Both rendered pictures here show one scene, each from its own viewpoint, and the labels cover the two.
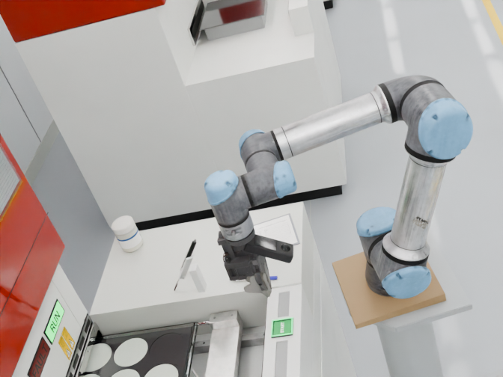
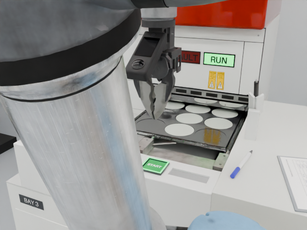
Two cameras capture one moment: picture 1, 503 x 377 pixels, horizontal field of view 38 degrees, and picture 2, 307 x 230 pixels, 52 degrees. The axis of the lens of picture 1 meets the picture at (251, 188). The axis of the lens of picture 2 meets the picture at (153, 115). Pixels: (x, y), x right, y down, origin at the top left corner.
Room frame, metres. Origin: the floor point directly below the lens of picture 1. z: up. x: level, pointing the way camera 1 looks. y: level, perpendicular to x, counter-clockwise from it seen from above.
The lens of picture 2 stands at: (1.40, -0.59, 1.36)
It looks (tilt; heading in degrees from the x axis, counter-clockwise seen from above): 22 degrees down; 99
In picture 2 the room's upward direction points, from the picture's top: straight up
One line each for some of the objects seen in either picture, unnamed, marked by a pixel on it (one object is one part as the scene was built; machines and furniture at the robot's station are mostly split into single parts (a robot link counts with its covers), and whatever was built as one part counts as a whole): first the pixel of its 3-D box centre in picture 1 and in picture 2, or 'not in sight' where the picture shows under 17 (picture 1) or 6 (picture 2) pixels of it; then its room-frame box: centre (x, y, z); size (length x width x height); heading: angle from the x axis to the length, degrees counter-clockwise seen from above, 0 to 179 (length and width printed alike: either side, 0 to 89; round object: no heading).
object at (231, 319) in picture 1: (224, 319); (221, 164); (1.47, 0.19, 0.89); 0.08 x 0.03 x 0.03; 74
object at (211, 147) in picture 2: (186, 376); (171, 139); (1.32, 0.32, 0.90); 0.38 x 0.01 x 0.01; 164
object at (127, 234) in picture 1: (127, 233); not in sight; (1.85, 0.41, 1.01); 0.07 x 0.07 x 0.10
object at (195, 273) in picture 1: (189, 272); (254, 114); (1.55, 0.24, 1.03); 0.06 x 0.04 x 0.13; 74
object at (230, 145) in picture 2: (136, 333); (238, 127); (1.54, 0.45, 0.90); 0.37 x 0.01 x 0.01; 74
